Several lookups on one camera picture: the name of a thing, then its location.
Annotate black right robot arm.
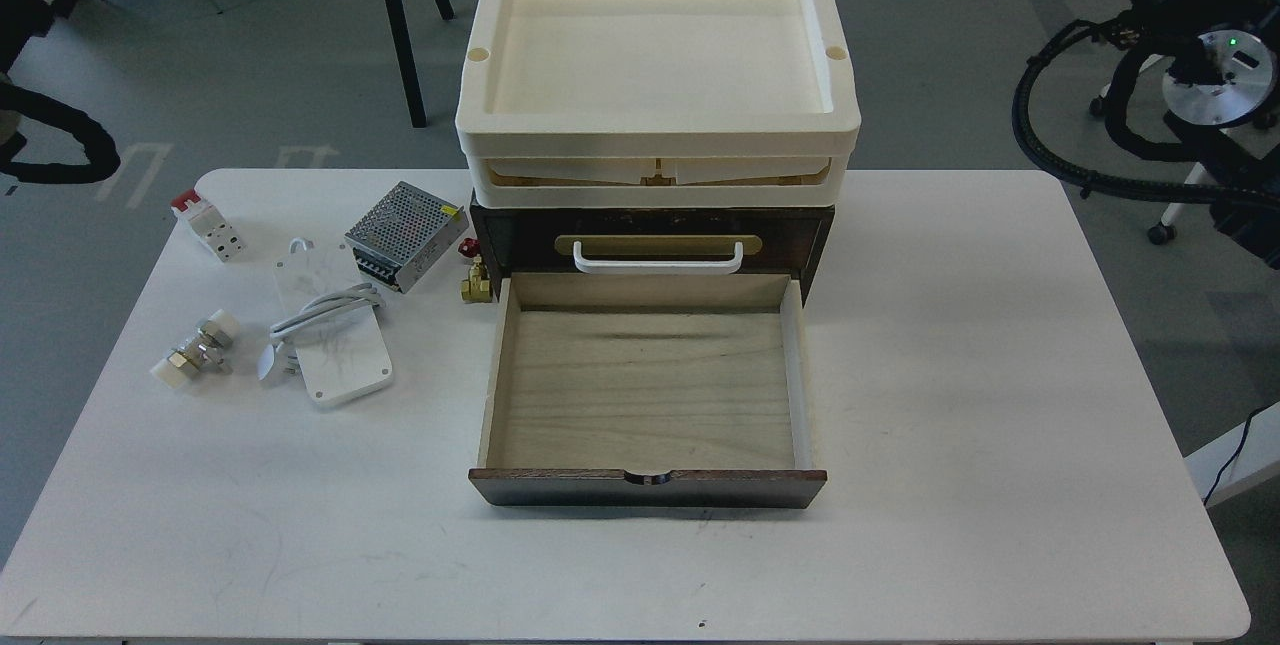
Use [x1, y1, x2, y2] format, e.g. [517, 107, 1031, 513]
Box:
[1012, 0, 1279, 267]

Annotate open wooden drawer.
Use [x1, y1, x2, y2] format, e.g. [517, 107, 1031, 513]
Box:
[468, 273, 828, 509]

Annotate metal mesh power supply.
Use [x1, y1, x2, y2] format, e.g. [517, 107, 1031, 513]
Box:
[346, 180, 468, 293]

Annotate metal fitting white caps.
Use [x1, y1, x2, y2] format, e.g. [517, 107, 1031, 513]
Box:
[148, 308, 241, 390]

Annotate white drawer handle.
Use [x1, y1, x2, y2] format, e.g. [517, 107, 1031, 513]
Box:
[572, 241, 745, 275]

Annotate white side table edge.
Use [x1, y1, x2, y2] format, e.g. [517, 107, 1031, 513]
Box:
[1184, 403, 1279, 508]

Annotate white charger with cable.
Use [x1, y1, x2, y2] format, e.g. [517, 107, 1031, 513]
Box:
[257, 238, 394, 408]

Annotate dark wooden cabinet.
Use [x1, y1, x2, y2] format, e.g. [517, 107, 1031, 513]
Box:
[468, 197, 836, 296]

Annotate brass valve red handle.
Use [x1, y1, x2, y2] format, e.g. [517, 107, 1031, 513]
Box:
[457, 238, 494, 305]

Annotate cream plastic tray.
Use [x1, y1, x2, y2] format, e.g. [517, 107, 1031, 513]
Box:
[454, 0, 861, 209]

